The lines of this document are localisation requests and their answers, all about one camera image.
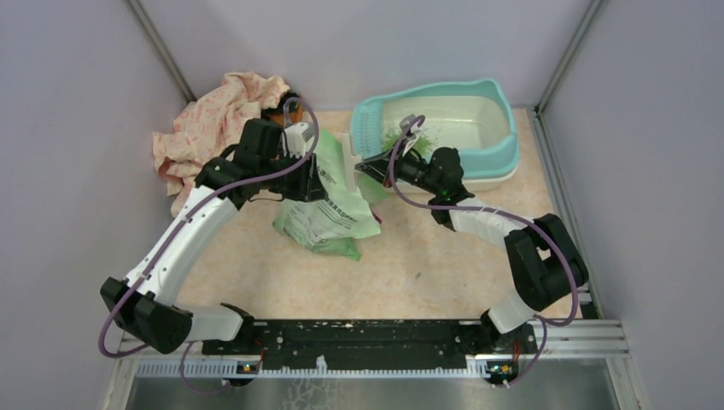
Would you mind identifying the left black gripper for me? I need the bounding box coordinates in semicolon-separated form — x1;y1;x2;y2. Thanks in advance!
259;148;328;202

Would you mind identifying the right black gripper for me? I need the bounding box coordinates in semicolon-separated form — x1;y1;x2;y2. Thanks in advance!
357;138;441;196

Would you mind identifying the white bag clip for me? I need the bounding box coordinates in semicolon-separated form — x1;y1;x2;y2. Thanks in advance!
340;132;361;193

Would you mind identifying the green litter bag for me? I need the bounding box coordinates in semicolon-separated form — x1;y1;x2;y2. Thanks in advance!
272;130;388;261

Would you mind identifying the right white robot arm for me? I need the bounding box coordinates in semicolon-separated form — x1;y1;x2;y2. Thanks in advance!
354;147;589;352

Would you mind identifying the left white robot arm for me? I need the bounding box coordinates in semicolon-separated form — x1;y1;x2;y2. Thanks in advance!
100;119;327;354

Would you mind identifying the green litter pile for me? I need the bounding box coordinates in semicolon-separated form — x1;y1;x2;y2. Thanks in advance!
381;127;438;160

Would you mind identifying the teal litter box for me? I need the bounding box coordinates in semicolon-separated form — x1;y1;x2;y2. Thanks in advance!
349;78;520;191

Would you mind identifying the wooden tray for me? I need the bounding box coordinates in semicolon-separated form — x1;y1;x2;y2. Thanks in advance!
260;92;304;128

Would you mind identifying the pink patterned cloth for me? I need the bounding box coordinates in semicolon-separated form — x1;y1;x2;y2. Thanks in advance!
152;72;291;217

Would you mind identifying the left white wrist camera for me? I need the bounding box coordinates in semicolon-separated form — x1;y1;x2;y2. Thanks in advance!
282;122;314;159

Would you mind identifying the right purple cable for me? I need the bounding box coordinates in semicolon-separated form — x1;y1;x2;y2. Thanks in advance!
386;114;581;389

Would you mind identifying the purple cable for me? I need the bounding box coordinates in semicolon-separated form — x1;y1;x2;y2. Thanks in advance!
386;114;581;389
98;97;321;397

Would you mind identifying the white slotted cable duct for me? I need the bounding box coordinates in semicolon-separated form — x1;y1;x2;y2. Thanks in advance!
136;358;491;379

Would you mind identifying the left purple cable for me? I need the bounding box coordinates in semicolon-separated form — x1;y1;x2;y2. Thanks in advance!
98;97;321;397

